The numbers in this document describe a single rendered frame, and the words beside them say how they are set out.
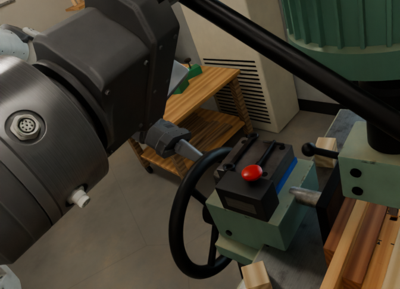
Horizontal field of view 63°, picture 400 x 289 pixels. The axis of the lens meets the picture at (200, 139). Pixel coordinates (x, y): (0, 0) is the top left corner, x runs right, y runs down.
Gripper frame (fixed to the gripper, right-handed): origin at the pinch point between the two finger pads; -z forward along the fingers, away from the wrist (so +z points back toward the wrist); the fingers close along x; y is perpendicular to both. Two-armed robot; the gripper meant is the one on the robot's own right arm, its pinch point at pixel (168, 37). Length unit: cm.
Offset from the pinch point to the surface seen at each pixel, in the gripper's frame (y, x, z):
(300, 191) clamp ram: 18.8, 24.3, -12.7
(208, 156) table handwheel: 2.7, 38.1, -17.0
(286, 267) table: 23.1, 28.8, -3.6
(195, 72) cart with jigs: -52, 129, -119
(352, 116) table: 22, 30, -40
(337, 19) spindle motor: 9.9, -4.8, -5.4
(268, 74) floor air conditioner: -13, 115, -137
